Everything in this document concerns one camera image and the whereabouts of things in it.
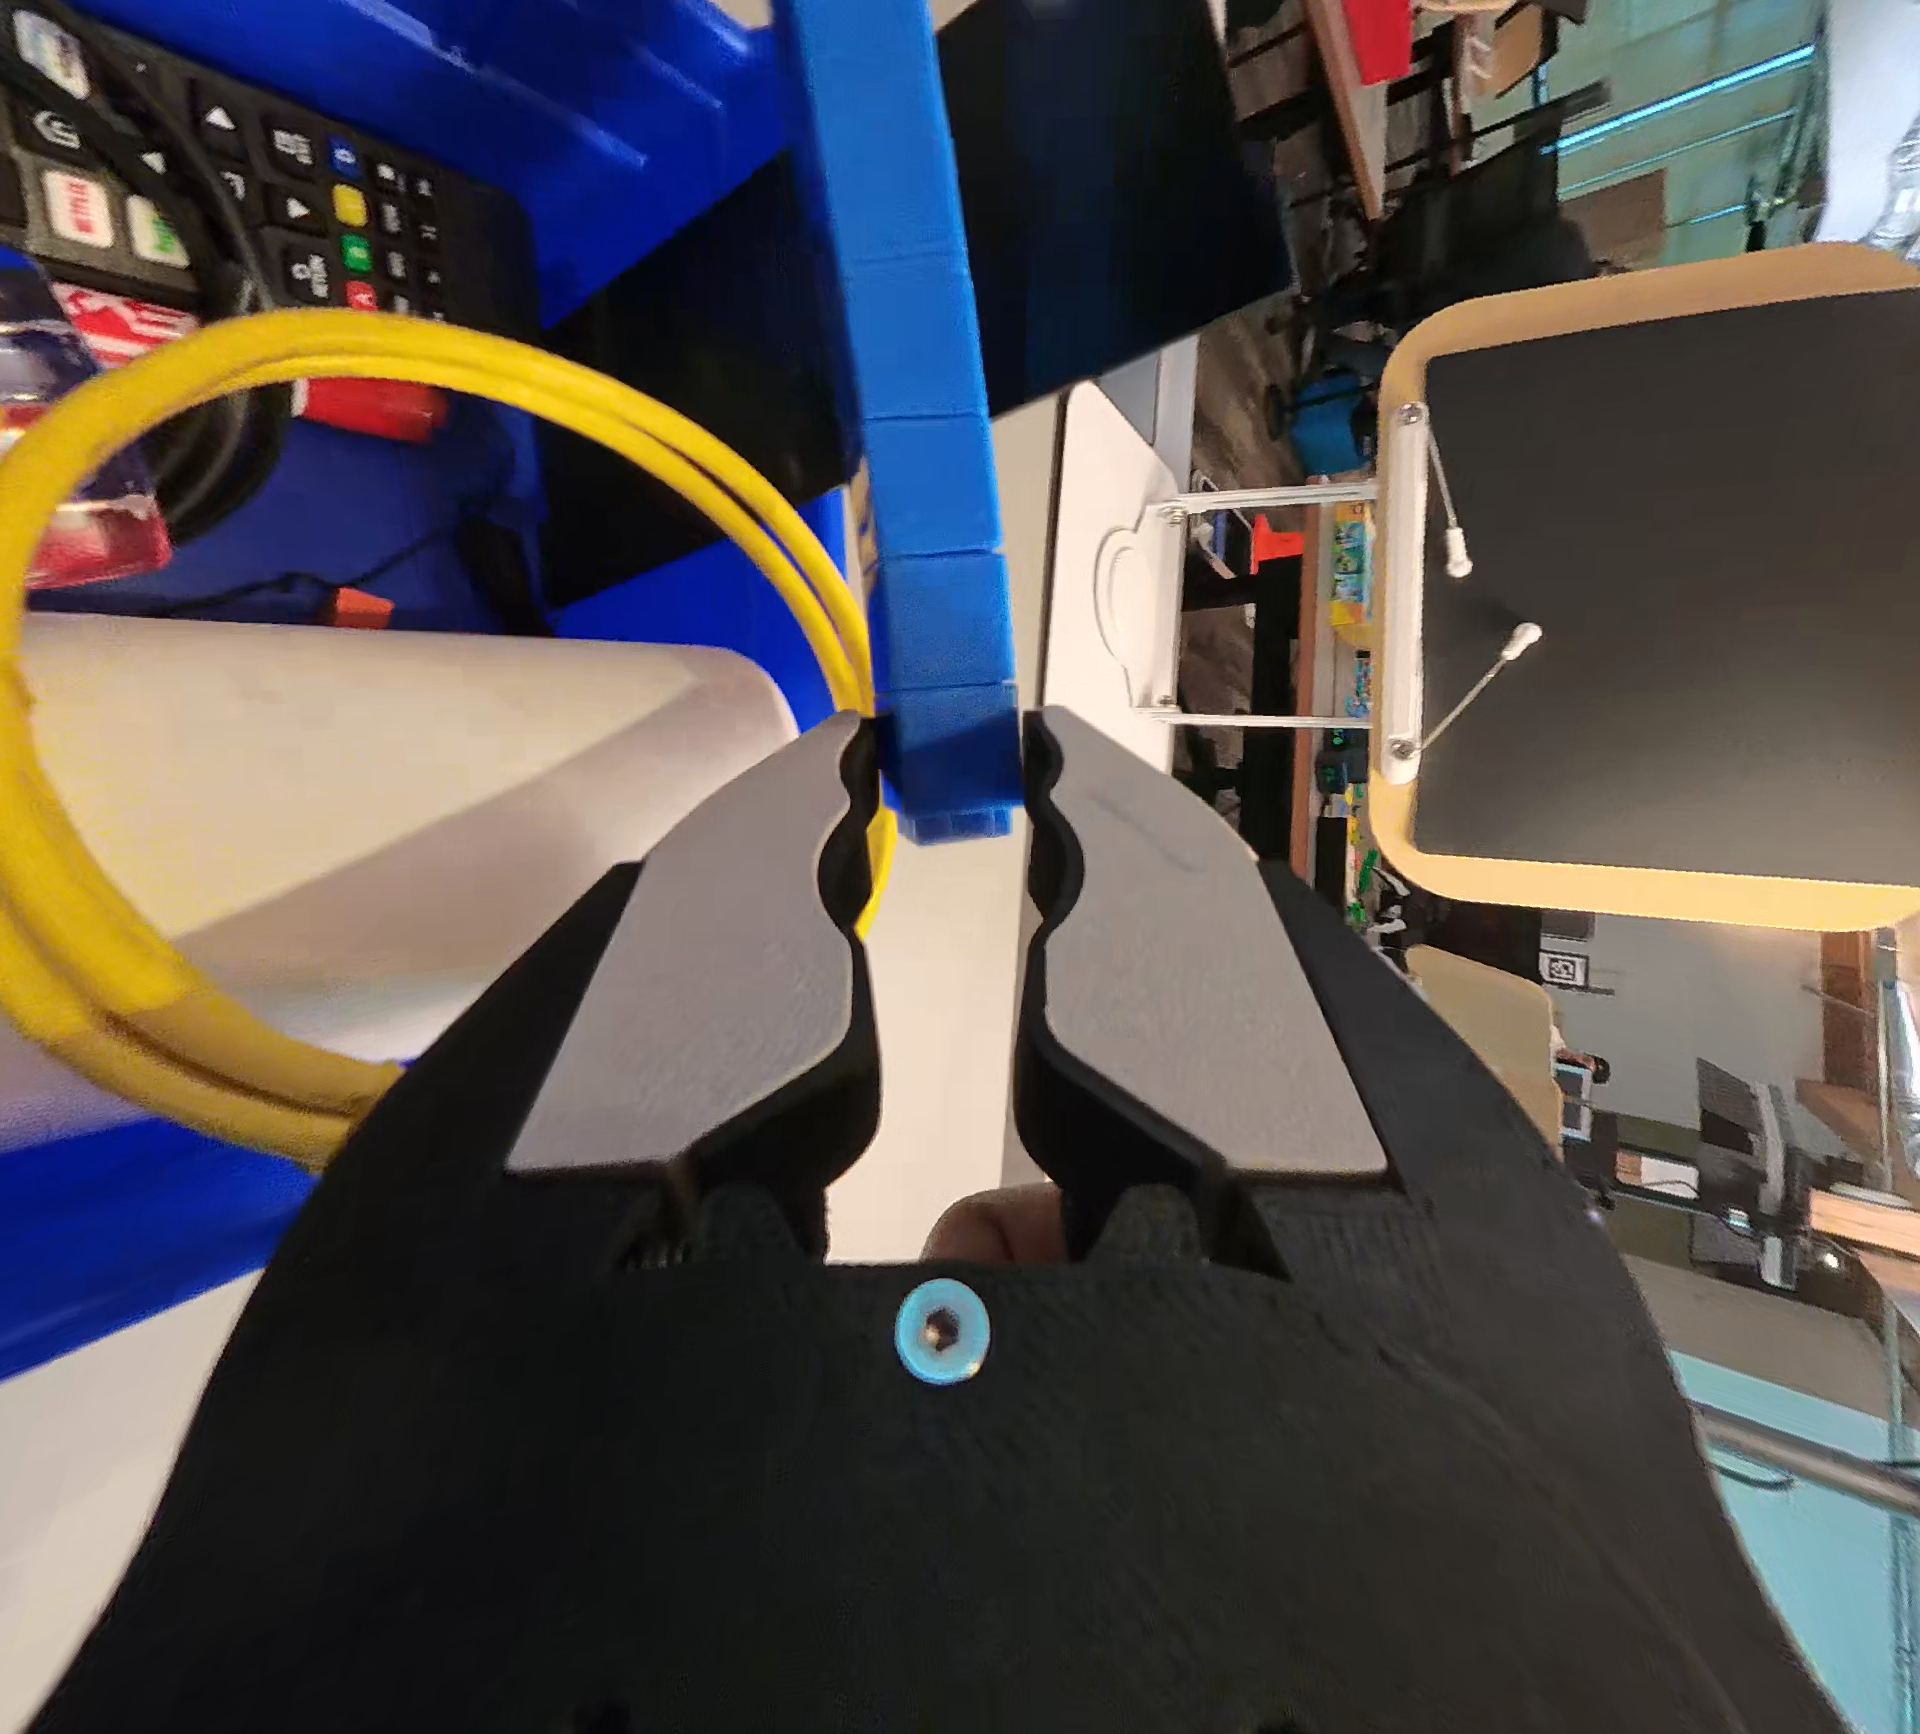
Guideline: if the blue interlocking cube stick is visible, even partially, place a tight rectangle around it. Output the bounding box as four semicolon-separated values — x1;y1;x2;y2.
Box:
753;0;1022;848

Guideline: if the black remote control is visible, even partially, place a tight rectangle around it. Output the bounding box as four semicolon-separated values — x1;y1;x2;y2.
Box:
0;0;546;345

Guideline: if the white cylindrical bottle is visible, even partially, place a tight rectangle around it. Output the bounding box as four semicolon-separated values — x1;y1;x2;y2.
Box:
0;608;805;1144

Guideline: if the dark flat panel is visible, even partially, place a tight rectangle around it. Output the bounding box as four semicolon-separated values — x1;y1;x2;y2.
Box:
540;0;1302;613

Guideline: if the black panel with wooden rim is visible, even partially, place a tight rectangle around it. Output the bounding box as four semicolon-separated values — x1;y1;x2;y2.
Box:
1373;246;1920;934

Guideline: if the red and clear packet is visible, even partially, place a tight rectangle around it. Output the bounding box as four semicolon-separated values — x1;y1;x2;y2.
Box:
0;265;203;588

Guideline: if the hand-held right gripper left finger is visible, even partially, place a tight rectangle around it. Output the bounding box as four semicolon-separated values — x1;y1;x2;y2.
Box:
503;711;888;1185

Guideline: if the small blue floor bin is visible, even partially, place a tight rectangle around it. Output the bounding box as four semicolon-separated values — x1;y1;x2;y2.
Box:
1290;368;1376;476

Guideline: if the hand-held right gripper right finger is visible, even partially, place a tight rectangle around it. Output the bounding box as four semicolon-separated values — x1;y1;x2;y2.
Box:
1014;705;1392;1194

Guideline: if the red marker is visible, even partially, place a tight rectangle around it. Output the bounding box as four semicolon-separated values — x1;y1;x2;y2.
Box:
291;376;452;447

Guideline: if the yellow ethernet cable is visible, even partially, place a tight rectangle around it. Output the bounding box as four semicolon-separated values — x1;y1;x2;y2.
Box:
0;309;901;1170

